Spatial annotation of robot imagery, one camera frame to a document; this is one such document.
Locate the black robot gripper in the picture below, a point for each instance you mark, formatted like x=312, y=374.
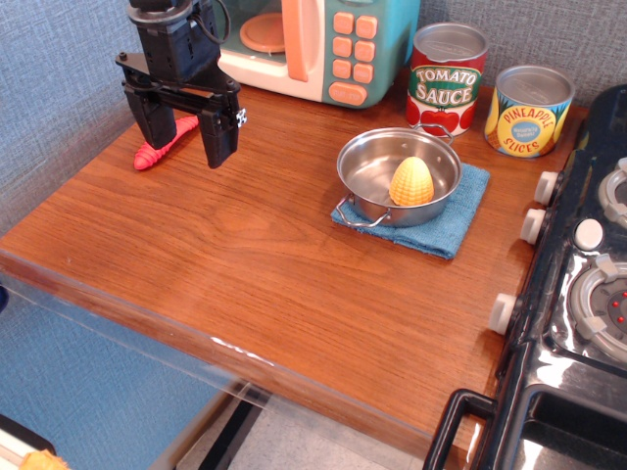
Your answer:
x=181, y=48

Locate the yellow toy corn piece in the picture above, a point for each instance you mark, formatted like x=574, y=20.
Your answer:
x=412, y=184

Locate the teal toy microwave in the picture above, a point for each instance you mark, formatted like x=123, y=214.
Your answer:
x=342, y=53

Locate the tomato sauce can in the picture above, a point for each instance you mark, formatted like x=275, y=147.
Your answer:
x=446, y=69

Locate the blue folded cloth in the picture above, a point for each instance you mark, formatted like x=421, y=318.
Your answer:
x=441, y=236

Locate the pineapple slices can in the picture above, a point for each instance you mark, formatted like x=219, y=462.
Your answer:
x=528, y=110

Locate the white stove knob middle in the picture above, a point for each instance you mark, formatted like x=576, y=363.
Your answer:
x=532, y=225

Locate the white stove knob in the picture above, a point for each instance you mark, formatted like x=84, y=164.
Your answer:
x=532, y=225
x=501, y=312
x=545, y=187

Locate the white stove knob upper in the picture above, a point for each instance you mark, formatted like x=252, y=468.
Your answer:
x=545, y=187

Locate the orange object bottom left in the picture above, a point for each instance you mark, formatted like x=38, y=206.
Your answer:
x=43, y=460

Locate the white stove knob lower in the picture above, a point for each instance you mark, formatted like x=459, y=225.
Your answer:
x=501, y=312

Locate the black toy stove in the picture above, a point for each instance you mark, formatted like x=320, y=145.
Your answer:
x=562, y=374

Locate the steel pan with handles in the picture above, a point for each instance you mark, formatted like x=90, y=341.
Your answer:
x=367, y=164

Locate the black oven door handle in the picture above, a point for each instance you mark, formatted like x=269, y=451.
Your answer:
x=462, y=402

